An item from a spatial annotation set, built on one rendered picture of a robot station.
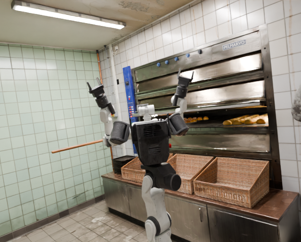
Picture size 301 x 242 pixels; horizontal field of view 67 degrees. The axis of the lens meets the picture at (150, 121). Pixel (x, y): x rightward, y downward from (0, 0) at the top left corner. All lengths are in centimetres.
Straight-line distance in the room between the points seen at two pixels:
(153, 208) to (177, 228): 92
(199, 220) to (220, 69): 153
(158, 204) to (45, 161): 228
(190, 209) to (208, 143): 77
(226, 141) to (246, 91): 57
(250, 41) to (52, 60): 277
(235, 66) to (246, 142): 77
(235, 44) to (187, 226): 188
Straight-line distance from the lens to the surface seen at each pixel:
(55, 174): 377
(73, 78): 393
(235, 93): 247
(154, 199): 175
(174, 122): 166
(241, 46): 249
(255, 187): 216
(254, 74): 240
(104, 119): 177
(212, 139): 268
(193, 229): 252
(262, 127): 241
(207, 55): 266
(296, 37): 233
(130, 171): 302
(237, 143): 253
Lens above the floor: 149
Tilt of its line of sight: 3 degrees down
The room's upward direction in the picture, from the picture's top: 7 degrees counter-clockwise
